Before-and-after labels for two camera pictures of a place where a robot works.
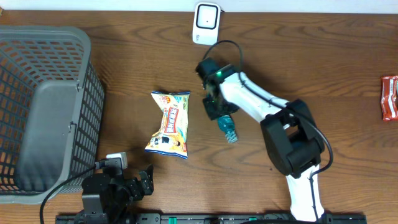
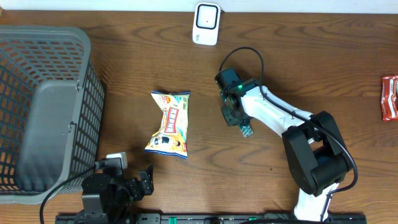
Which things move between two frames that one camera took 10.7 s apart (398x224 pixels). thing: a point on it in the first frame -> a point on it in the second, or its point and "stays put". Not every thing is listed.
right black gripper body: [214, 108] -> [234, 119]
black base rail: [210, 218] stays put
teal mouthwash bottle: [226, 124] -> [246, 130]
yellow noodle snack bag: [171, 137] stays put
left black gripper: [146, 181] stays put
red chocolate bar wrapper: [389, 98] stays put
